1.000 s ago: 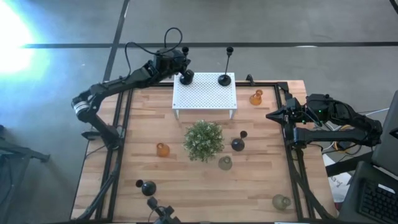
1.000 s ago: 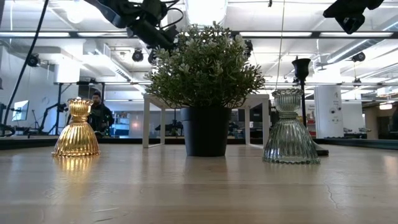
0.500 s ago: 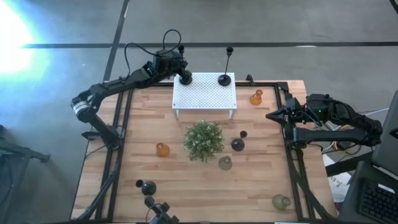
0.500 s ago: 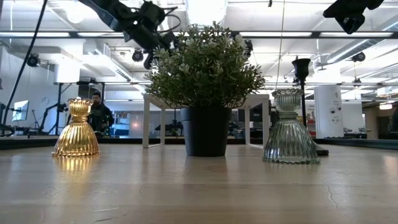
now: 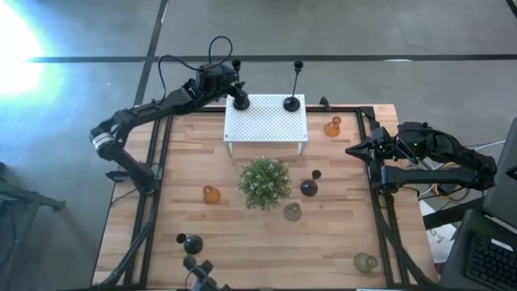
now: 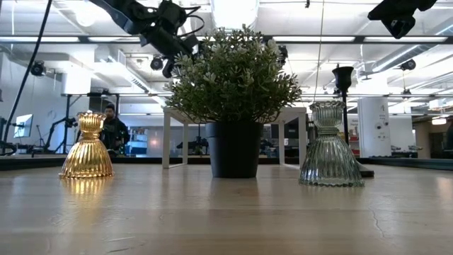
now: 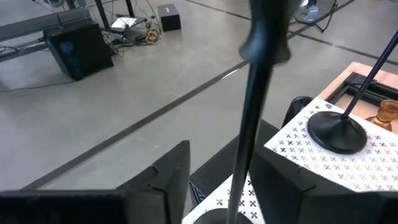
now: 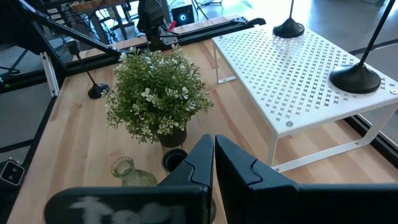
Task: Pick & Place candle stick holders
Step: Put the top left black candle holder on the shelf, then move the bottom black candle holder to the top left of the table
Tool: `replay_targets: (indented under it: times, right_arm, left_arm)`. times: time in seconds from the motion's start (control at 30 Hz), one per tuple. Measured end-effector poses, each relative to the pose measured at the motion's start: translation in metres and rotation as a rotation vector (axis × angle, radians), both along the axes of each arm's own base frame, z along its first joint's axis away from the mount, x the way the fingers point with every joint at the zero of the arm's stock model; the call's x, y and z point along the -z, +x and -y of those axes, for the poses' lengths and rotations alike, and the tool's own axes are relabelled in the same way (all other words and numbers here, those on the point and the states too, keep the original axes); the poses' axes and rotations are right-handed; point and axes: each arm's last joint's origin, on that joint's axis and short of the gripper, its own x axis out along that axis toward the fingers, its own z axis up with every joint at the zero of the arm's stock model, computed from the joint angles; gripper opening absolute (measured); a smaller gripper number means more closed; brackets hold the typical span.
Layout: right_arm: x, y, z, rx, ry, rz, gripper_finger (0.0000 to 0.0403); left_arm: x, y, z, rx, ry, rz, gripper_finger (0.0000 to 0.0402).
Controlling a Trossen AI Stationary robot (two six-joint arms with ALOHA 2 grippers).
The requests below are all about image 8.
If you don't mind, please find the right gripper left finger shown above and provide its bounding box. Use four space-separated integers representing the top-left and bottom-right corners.
44 134 215 224

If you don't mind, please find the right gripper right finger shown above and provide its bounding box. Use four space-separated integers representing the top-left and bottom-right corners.
215 134 398 224

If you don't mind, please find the short black candlestick holder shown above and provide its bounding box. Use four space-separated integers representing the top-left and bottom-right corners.
66 40 111 100
161 148 189 174

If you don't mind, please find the green glass candle holder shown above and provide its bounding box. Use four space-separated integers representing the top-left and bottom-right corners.
111 156 159 187

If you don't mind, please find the tall black candlestick holder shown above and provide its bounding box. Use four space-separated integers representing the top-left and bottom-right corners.
272 0 306 39
329 0 398 95

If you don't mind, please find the green artificial plant black pot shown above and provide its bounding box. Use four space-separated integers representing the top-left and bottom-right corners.
104 43 215 149

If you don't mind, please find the white perforated metal shelf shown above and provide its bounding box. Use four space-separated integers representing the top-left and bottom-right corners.
211 23 398 174

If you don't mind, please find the silver aluminium extrusion bar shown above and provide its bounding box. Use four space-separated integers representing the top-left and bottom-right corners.
39 52 60 98

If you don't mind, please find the small grey camera box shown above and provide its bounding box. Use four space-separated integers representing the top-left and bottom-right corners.
0 159 25 187

